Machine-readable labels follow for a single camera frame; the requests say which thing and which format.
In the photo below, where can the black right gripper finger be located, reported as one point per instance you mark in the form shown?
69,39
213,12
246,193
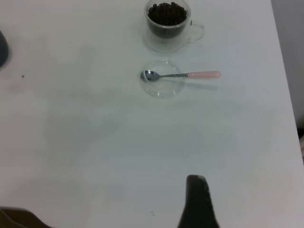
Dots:
197,206

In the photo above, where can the dark blue-grey ceramic mug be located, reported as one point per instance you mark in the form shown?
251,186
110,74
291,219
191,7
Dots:
3,50

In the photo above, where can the clear round glass lid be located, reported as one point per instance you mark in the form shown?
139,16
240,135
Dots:
166,91

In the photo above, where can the pile of coffee beans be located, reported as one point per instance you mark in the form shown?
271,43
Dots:
166,16

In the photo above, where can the dark brown blurred object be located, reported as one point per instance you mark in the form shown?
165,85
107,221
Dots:
19,218

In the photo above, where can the clear double-wall glass cup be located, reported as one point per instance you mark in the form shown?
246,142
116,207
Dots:
166,44

